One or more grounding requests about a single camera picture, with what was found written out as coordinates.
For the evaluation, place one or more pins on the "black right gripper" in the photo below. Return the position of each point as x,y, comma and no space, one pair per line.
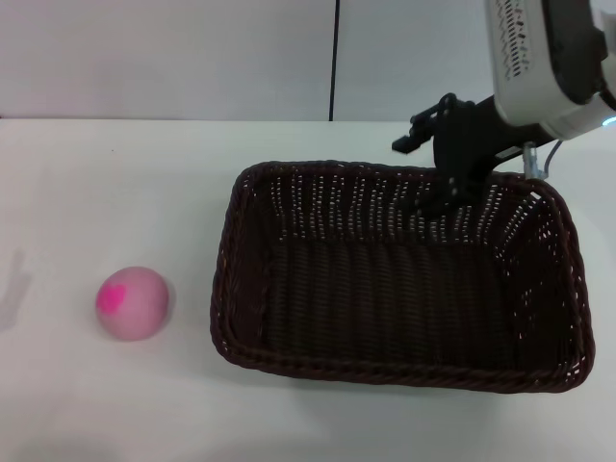
469,139

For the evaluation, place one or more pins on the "dark brown woven basket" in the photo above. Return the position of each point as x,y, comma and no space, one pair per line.
394,298

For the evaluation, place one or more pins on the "pink ball with magenta patch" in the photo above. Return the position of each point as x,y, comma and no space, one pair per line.
132,304

